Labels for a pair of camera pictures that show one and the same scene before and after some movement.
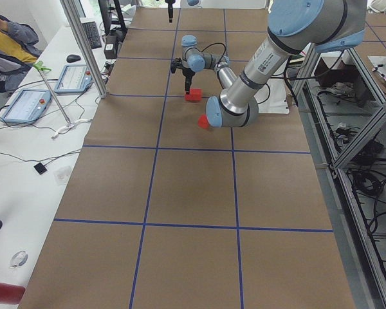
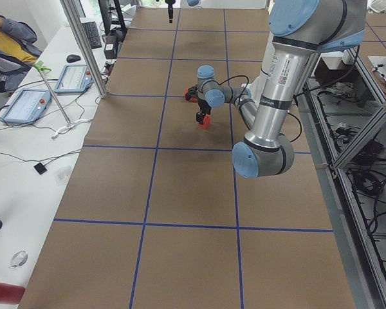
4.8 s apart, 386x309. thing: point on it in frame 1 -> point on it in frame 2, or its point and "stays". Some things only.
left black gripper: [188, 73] -> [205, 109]
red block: [190, 97] stays
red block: [202, 121] stays
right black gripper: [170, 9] stays
